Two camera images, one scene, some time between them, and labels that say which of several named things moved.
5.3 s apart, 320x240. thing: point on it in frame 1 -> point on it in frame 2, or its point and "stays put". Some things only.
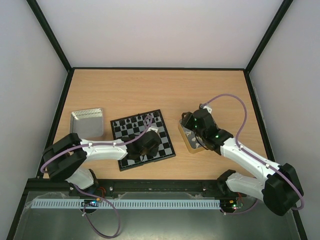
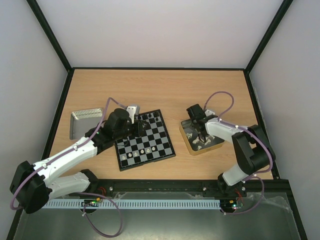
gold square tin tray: x=190 y=138 stays put
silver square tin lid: x=87 y=123 stays put
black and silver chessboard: x=135 y=125 stays put
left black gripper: x=154 y=152 -> x=138 y=131
